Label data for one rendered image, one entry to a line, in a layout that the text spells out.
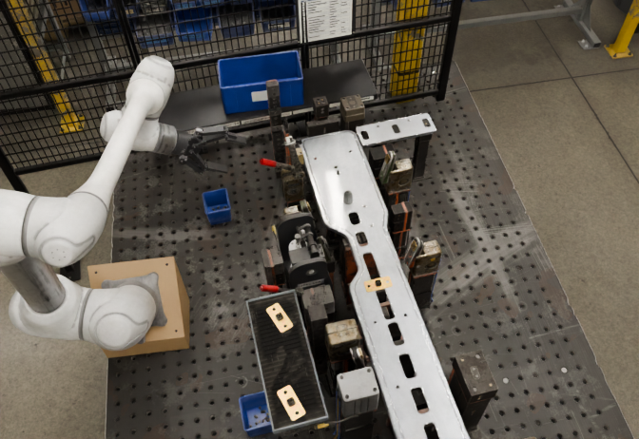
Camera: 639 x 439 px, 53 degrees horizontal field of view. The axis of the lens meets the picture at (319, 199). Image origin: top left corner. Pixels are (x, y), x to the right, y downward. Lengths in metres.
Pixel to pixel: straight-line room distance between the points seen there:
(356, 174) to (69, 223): 1.14
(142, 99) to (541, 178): 2.50
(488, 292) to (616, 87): 2.32
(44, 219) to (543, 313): 1.67
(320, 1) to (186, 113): 0.65
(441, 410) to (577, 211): 2.01
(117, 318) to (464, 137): 1.65
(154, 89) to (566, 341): 1.57
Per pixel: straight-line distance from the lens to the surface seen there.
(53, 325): 1.95
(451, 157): 2.73
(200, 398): 2.18
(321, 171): 2.24
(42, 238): 1.39
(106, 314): 1.92
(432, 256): 2.01
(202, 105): 2.48
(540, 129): 3.97
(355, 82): 2.53
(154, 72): 1.81
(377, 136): 2.36
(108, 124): 1.88
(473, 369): 1.86
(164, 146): 1.93
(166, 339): 2.20
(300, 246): 1.92
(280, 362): 1.69
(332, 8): 2.46
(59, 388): 3.15
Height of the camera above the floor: 2.70
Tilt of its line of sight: 52 degrees down
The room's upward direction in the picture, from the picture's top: 2 degrees counter-clockwise
